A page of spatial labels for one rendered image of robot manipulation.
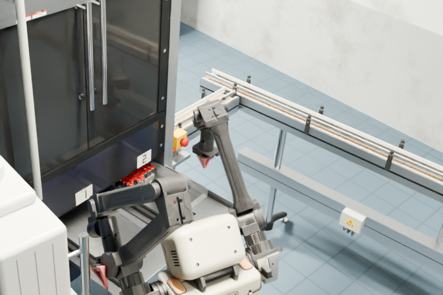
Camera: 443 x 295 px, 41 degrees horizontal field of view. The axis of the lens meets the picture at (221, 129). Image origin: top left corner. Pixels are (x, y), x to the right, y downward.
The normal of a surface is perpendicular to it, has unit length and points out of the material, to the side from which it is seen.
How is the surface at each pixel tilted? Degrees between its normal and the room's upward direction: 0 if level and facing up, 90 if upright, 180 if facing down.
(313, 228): 0
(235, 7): 90
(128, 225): 0
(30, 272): 90
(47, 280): 90
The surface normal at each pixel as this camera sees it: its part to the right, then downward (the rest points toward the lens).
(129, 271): 0.53, -0.40
